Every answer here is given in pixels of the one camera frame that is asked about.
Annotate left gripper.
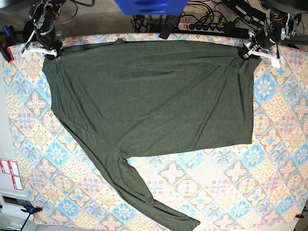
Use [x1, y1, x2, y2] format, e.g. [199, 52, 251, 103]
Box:
[238, 25, 281, 68]

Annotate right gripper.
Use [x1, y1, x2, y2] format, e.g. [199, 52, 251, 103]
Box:
[21, 27, 63, 61]

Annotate dark green long-sleeve shirt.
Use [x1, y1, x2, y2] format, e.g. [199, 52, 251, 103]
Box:
[42, 39, 261, 231]

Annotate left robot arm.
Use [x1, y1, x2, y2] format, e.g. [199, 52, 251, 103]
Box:
[238, 0, 308, 68]

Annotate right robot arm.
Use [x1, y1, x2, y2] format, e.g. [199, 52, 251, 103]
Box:
[0, 0, 65, 63]

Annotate black remote keypad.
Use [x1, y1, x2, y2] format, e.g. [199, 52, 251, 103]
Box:
[159, 15, 180, 39]

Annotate red white label stickers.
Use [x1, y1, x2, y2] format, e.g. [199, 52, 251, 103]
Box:
[0, 159, 23, 191]

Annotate blue plastic box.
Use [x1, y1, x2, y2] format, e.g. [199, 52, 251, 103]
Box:
[115, 0, 188, 15]

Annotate patterned tile tablecloth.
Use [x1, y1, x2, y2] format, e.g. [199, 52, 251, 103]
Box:
[0, 45, 308, 231]

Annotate blue clamp bottom left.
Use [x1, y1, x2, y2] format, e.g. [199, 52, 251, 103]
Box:
[20, 205, 43, 231]

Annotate orange clamp bottom right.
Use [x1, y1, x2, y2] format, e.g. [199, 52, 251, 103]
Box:
[295, 214, 304, 219]

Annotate white cabinet drawer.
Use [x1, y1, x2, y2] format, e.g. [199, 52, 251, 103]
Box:
[0, 191, 34, 231]

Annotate white power strip red switch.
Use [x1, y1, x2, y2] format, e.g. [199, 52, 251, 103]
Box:
[178, 23, 222, 33]

